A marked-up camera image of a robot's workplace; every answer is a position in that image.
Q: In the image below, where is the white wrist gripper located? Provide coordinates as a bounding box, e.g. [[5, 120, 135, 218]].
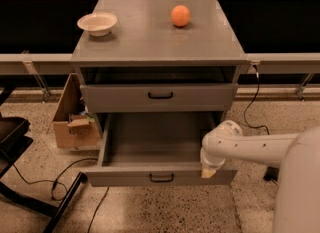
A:
[[200, 147, 225, 179]]

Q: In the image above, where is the grey drawer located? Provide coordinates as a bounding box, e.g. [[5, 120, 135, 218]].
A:
[[86, 112, 237, 187], [80, 84, 237, 113]]

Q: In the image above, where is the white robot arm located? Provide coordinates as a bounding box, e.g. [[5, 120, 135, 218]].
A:
[[200, 120, 320, 233]]

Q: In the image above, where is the grey top drawer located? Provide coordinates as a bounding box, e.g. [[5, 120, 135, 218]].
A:
[[80, 84, 237, 113]]

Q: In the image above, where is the grey drawer cabinet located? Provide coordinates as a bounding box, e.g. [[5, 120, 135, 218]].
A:
[[72, 0, 246, 133]]

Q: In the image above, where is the black power adapter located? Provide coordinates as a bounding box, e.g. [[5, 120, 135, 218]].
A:
[[263, 167, 279, 181]]

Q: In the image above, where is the brown cardboard box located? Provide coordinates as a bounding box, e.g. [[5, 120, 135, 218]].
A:
[[53, 74, 100, 149]]

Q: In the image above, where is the orange fruit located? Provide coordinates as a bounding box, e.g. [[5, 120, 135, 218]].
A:
[[170, 5, 191, 27]]

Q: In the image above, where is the white paper bowl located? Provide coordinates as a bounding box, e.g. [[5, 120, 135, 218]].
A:
[[77, 12, 118, 37]]

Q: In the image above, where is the black metal stand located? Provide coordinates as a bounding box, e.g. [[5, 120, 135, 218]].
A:
[[0, 89, 90, 233]]

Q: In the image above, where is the grey metal railing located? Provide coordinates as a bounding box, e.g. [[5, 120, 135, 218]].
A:
[[0, 0, 320, 103]]

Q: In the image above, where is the black power cable right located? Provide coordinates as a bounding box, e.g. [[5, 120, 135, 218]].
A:
[[243, 64, 271, 136]]

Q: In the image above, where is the black floor cable left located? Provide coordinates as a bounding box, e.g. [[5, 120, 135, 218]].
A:
[[12, 157, 111, 233]]

